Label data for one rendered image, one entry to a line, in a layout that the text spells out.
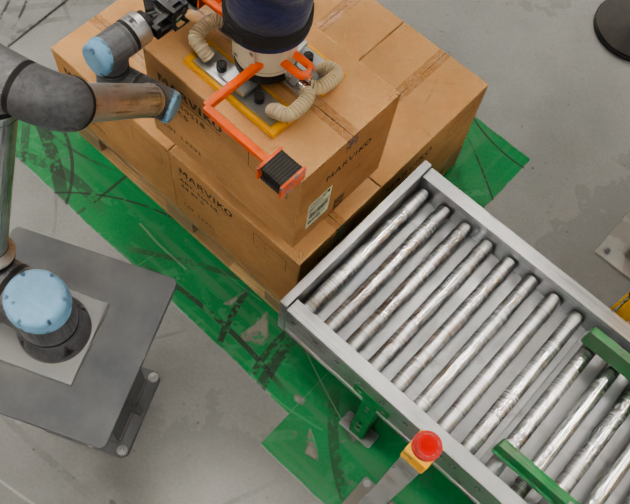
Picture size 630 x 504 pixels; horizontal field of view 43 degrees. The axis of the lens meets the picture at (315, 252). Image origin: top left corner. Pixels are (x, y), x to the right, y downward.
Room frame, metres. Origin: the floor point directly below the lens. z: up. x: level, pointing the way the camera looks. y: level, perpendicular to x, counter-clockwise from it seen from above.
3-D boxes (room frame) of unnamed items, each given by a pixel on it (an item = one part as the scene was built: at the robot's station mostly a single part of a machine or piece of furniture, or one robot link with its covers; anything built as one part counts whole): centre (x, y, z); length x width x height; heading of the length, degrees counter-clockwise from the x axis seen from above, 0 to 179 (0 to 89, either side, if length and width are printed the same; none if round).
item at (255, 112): (1.29, 0.27, 1.09); 0.34 x 0.10 x 0.05; 56
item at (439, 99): (1.79, 0.26, 0.34); 1.20 x 1.00 x 0.40; 56
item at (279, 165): (0.98, 0.11, 1.19); 0.09 x 0.08 x 0.05; 146
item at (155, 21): (1.39, 0.49, 1.20); 0.12 x 0.09 x 0.08; 146
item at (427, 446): (0.43, -0.32, 1.02); 0.07 x 0.07 x 0.04
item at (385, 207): (1.17, -0.13, 0.58); 0.70 x 0.03 x 0.06; 146
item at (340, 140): (1.37, 0.20, 0.87); 0.60 x 0.40 x 0.40; 56
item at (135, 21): (1.32, 0.54, 1.20); 0.09 x 0.05 x 0.10; 56
